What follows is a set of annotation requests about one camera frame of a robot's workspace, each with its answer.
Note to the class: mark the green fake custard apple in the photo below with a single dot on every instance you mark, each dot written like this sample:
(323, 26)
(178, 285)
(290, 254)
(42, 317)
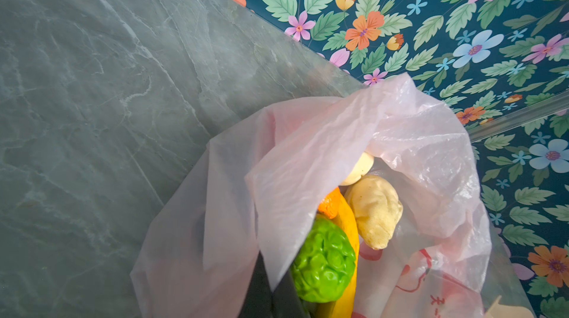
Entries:
(325, 264)

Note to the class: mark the beige fake potato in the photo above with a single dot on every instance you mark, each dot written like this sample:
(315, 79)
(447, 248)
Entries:
(377, 210)

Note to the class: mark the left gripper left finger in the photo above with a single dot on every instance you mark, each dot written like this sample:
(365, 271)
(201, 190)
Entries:
(258, 300)

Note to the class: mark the pale round fake fruit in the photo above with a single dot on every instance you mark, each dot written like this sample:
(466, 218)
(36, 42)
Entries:
(360, 169)

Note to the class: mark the orange fake fruit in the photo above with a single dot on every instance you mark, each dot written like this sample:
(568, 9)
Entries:
(329, 206)

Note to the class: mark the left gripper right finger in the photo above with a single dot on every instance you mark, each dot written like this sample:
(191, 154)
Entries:
(285, 300)

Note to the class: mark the pink plastic bag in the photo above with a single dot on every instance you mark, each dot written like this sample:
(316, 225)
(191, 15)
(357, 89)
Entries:
(257, 189)

